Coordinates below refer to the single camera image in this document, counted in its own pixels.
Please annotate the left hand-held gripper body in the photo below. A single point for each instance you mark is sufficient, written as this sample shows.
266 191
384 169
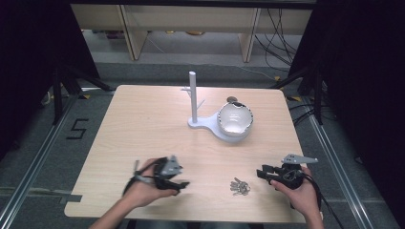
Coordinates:
170 167

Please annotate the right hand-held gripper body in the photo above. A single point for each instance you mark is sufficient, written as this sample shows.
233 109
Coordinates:
291 176

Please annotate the bunch of silver keys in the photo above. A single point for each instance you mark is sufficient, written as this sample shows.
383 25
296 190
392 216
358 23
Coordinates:
240 187

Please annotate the person's right hand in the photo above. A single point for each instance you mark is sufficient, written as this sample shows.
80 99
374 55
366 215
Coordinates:
304 198

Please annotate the person's left hand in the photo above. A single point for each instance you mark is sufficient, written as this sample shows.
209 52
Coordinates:
143 191

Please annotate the white bowl with dark rim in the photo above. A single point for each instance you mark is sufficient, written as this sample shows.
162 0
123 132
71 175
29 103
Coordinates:
235 119

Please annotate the white stand with pole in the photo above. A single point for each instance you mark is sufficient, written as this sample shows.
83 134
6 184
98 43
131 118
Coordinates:
193 105

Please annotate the small brown round object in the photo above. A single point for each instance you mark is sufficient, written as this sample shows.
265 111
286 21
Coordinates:
231 99

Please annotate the black metal stand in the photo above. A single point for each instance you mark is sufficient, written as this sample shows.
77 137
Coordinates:
318 95
58 95

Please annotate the grey floor tape strip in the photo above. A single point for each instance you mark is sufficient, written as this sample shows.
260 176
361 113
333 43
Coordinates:
70 198

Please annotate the black curtain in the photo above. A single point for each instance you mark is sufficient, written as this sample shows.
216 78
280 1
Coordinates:
366 79
35 63

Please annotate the light wooden shelf unit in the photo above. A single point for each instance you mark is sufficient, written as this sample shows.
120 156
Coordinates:
191 22

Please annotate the aluminium floor rail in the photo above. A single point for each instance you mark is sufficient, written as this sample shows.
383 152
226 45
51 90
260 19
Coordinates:
35 160
337 165

